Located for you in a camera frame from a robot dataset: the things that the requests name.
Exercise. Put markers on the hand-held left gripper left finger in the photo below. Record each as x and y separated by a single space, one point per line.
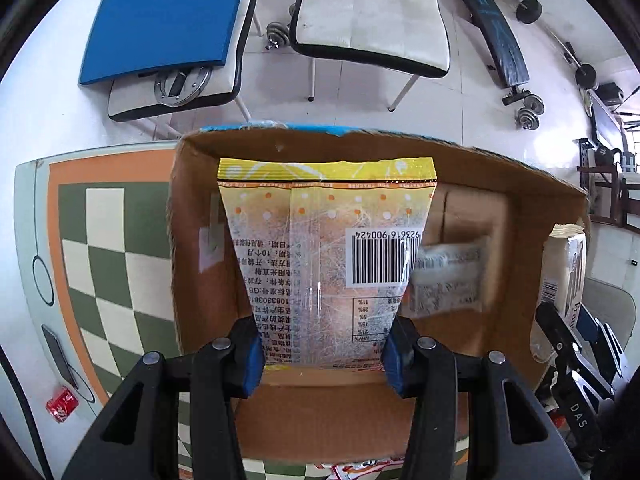
252 360

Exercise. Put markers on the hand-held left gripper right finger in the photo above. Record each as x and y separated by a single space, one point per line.
395 360

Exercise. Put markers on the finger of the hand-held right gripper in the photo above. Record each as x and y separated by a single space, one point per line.
560 335
607 342

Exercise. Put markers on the cream snack packet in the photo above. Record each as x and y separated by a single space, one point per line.
562 260

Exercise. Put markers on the brown cardboard box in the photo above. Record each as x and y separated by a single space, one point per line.
510 260

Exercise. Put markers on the yellow translucent snack packet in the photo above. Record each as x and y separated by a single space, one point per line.
310 240

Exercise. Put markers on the grey chair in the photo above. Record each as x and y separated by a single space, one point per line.
612 300

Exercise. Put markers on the white snack packet dark print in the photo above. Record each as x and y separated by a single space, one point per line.
445 280

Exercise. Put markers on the white orange snack packet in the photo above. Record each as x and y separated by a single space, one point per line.
360 471

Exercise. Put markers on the dark wooden chair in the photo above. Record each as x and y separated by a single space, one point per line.
607 190

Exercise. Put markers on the black phone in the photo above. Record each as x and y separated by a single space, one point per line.
59 357

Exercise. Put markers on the green checkered table mat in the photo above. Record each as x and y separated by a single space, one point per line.
100 220

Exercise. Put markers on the small black box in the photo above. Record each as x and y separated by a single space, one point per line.
609 93

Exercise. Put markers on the white padded chair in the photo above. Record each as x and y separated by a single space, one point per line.
370 10
220 87

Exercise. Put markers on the black sit-up bench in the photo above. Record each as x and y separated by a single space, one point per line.
495 25

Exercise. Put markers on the long barbell with plates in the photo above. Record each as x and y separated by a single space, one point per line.
529 11

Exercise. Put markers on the blue seat cushion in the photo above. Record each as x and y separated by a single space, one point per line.
165 25

